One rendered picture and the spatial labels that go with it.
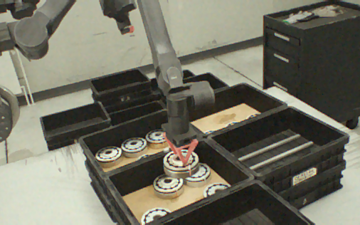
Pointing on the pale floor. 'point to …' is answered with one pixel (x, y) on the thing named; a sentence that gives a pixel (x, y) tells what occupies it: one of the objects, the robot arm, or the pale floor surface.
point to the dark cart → (323, 58)
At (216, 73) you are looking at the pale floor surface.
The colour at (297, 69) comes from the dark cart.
